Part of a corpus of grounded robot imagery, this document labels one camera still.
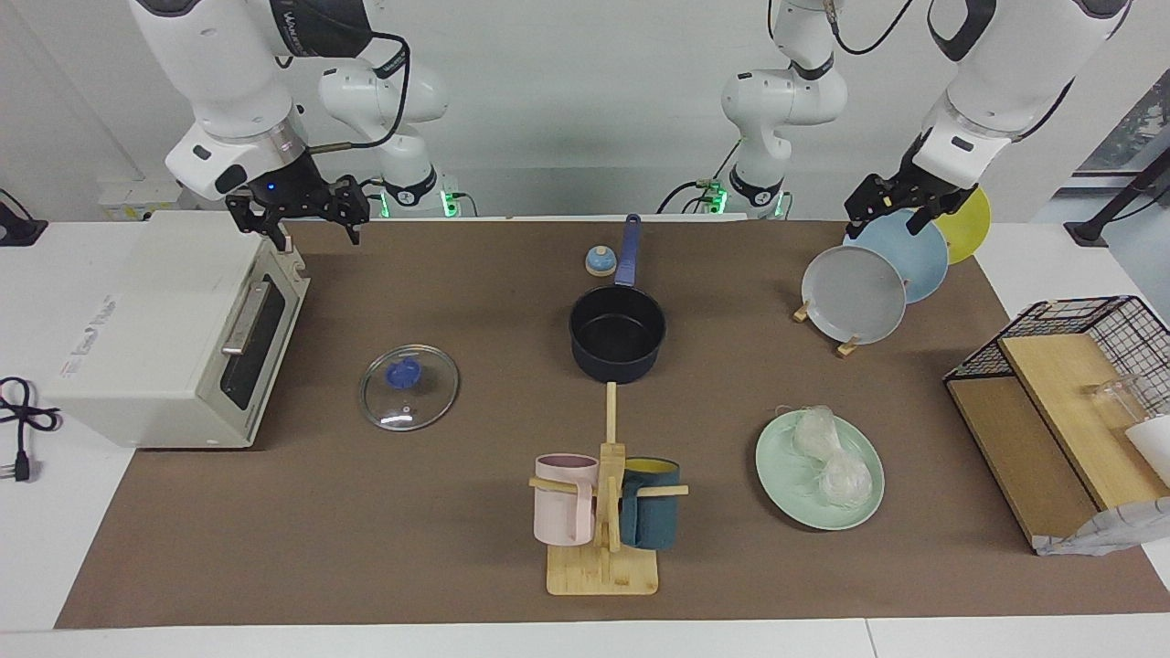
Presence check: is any glass lid with blue knob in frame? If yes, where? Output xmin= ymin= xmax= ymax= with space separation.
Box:
xmin=359 ymin=345 xmax=461 ymax=432

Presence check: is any white vermicelli bundle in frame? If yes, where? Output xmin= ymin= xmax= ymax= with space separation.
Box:
xmin=817 ymin=452 xmax=875 ymax=509
xmin=792 ymin=406 xmax=843 ymax=460

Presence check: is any blue plate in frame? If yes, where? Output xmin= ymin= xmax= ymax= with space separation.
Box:
xmin=843 ymin=208 xmax=950 ymax=304

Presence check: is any yellow plate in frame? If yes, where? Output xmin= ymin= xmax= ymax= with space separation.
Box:
xmin=932 ymin=186 xmax=992 ymax=266

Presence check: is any grey plate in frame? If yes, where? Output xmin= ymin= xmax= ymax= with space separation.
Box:
xmin=802 ymin=245 xmax=908 ymax=346

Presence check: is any wooden plate rack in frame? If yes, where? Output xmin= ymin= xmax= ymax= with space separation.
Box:
xmin=792 ymin=292 xmax=863 ymax=358

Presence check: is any green plate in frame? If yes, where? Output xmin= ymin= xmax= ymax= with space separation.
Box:
xmin=755 ymin=409 xmax=886 ymax=532

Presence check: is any beige toaster oven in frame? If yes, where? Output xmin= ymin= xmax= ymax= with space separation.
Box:
xmin=41 ymin=212 xmax=310 ymax=450

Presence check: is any black stand foot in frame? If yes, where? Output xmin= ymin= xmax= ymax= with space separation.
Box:
xmin=1064 ymin=146 xmax=1170 ymax=247

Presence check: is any wooden shelf box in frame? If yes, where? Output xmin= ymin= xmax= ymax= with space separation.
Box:
xmin=946 ymin=333 xmax=1170 ymax=549

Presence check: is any black clamp base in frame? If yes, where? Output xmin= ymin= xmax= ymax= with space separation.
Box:
xmin=0 ymin=188 xmax=49 ymax=247

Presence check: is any clear glass cup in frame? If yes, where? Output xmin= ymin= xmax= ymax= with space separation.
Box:
xmin=1090 ymin=374 xmax=1158 ymax=427

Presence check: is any brown table mat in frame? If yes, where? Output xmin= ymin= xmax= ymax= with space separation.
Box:
xmin=55 ymin=218 xmax=1170 ymax=630

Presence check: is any white cup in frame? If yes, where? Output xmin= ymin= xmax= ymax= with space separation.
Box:
xmin=1124 ymin=416 xmax=1170 ymax=487

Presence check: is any pink mug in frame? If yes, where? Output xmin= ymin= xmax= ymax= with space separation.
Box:
xmin=534 ymin=453 xmax=601 ymax=548

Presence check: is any teal mug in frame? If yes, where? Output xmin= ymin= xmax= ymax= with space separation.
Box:
xmin=619 ymin=457 xmax=682 ymax=551

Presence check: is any grey patterned cloth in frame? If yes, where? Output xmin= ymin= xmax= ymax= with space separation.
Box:
xmin=1033 ymin=496 xmax=1170 ymax=557

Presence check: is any wooden mug tree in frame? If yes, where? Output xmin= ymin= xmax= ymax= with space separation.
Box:
xmin=528 ymin=382 xmax=689 ymax=597

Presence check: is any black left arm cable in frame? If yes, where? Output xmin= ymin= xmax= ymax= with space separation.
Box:
xmin=821 ymin=0 xmax=917 ymax=57

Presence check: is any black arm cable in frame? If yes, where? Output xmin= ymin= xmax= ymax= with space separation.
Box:
xmin=274 ymin=30 xmax=414 ymax=154
xmin=821 ymin=0 xmax=917 ymax=57

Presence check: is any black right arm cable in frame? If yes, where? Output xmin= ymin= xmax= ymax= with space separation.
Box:
xmin=274 ymin=30 xmax=414 ymax=154

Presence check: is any black wire basket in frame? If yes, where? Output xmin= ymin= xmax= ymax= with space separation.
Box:
xmin=944 ymin=295 xmax=1170 ymax=408

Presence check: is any black pot with blue handle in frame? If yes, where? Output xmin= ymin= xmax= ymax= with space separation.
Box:
xmin=569 ymin=215 xmax=667 ymax=384

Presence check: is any black power cord with plug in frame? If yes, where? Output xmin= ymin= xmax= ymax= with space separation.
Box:
xmin=0 ymin=376 xmax=61 ymax=483

